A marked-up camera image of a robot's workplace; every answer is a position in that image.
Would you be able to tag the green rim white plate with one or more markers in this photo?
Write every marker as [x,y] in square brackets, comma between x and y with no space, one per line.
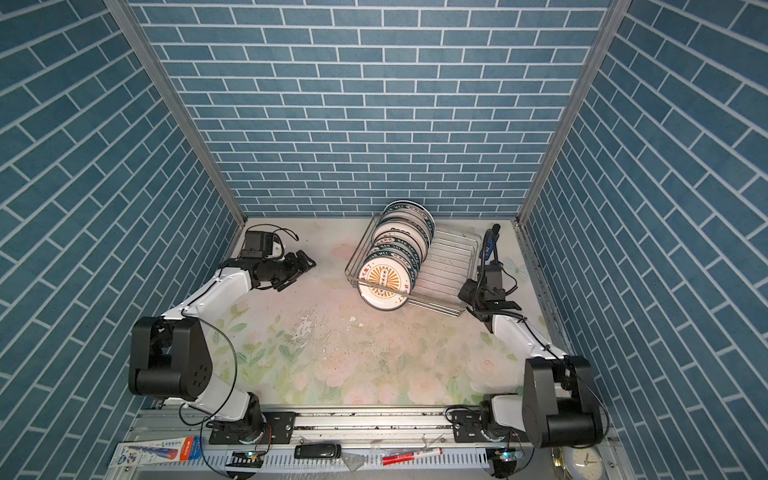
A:
[400,250]

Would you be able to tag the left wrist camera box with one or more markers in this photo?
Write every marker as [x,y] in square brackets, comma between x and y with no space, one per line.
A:
[261,245]

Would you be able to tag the aluminium corner frame post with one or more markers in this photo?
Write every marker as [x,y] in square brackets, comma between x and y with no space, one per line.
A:
[596,55]
[130,27]

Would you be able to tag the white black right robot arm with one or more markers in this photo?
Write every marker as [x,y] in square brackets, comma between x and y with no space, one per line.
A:
[559,405]

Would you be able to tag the left green circuit board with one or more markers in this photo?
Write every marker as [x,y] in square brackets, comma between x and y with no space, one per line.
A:
[245,460]

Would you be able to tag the black rectangular device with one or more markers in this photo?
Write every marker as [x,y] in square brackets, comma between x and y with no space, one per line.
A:
[318,451]

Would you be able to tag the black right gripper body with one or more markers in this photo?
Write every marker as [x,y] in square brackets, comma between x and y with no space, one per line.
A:
[491,258]

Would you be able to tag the rearmost plate in rack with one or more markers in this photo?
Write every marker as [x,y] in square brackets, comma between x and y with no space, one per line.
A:
[415,209]

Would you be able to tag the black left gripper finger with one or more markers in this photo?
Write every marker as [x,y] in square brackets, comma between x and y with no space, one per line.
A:
[304,262]
[280,283]

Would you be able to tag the aluminium corner frame post right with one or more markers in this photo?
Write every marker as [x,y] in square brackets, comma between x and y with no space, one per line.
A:
[596,55]

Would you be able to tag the chrome wire dish rack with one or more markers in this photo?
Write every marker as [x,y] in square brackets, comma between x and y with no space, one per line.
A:
[452,258]

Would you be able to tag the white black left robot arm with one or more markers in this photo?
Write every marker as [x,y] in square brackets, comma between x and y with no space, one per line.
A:
[170,358]

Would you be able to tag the green circuit board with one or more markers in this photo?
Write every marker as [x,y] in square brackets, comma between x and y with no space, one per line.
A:
[245,460]
[505,455]

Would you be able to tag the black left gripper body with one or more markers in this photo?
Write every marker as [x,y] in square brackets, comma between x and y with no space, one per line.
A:
[294,267]

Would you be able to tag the white analog clock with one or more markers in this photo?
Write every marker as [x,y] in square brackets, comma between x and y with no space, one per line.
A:
[572,463]

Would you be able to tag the white toothpaste box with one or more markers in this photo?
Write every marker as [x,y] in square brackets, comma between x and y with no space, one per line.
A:
[134,454]

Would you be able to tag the right green circuit board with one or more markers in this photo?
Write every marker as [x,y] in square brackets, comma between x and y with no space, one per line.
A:
[505,455]

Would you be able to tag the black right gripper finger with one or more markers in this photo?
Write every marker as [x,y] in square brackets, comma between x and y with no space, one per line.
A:
[493,242]
[482,251]

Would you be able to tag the clear plastic bag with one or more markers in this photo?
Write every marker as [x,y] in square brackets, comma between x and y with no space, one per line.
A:
[353,462]

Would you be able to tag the orange sunburst white plate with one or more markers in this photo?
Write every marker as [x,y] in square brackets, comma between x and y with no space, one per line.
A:
[385,280]

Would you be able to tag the red marker pen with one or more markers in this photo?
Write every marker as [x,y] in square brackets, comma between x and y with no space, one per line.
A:
[411,456]

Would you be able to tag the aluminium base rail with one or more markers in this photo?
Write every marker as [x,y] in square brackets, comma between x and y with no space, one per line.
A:
[374,432]

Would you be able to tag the aluminium corner frame post left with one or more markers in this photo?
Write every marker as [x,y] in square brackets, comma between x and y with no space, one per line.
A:
[130,27]

